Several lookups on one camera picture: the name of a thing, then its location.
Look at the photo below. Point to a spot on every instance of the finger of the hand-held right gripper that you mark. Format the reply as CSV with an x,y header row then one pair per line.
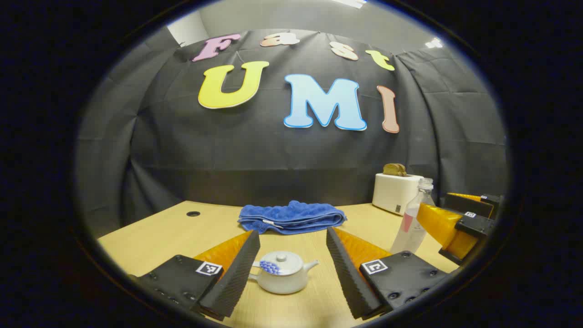
x,y
439,223
469,203

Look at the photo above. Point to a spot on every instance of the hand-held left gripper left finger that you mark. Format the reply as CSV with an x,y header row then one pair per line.
x,y
237,273

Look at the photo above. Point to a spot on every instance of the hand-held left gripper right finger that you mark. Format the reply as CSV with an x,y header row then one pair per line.
x,y
346,273

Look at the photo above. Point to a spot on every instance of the clear plastic water bottle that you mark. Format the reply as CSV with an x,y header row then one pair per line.
x,y
412,232

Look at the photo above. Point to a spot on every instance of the white ceramic teacup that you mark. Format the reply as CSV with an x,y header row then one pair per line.
x,y
282,282

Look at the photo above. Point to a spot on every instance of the white toaster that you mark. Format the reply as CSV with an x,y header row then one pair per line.
x,y
394,193

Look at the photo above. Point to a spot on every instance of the brown toast slice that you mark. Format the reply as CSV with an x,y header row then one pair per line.
x,y
390,169
403,171

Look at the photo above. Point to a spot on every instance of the black table grommet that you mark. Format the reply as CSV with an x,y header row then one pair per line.
x,y
193,213

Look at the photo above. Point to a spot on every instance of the blue folded towel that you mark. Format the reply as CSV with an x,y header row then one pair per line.
x,y
291,216

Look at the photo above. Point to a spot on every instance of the black backdrop cloth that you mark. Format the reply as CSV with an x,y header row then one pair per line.
x,y
273,150

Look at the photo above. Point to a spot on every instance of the ceiling light panel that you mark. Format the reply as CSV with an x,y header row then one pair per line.
x,y
433,43
353,2

